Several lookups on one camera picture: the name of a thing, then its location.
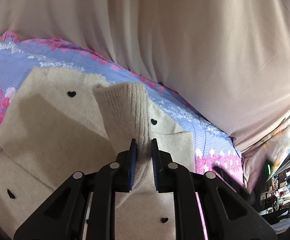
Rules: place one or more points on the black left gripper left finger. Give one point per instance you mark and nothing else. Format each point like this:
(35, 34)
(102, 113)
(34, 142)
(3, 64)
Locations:
(83, 207)

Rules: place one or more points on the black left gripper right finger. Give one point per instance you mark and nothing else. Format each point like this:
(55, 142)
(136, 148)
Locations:
(210, 205)

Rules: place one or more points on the cream knit heart sweater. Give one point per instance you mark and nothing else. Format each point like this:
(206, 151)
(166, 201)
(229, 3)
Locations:
(62, 121)

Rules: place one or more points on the floral patterned pillow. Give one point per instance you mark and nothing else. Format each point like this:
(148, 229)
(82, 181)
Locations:
(273, 147)

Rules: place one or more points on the cluttered shelf items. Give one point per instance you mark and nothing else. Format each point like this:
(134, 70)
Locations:
(275, 198)

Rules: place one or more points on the beige curtain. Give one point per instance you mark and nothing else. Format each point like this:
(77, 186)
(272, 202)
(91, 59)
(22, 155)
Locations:
(230, 59)

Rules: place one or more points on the pink blue floral bedsheet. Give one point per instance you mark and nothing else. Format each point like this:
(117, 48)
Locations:
(17, 58)

